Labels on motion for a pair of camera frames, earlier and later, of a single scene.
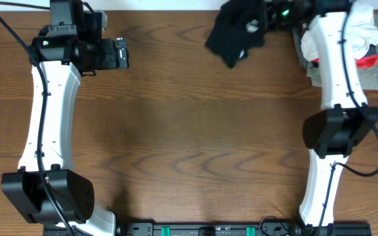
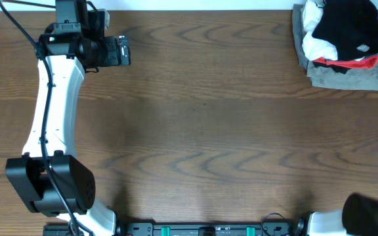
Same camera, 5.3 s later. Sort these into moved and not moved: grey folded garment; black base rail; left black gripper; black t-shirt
Moved: black t-shirt
Not moved: grey folded garment; black base rail; left black gripper
